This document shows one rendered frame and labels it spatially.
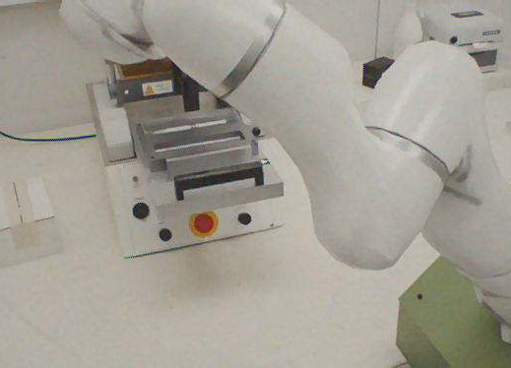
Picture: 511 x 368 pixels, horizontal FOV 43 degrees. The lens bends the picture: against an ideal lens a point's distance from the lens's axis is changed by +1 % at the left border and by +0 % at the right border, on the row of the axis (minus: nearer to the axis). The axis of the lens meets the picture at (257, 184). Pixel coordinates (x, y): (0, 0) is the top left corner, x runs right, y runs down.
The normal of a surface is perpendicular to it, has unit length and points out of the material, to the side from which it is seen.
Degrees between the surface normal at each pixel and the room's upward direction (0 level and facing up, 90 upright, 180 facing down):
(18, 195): 1
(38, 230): 89
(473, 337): 45
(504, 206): 66
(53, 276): 0
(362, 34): 90
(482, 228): 76
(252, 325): 0
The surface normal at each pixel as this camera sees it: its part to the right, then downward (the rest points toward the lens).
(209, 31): 0.01, 0.25
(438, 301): -0.69, -0.49
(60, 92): 0.36, 0.46
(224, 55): -0.15, 0.58
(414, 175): 0.37, 0.02
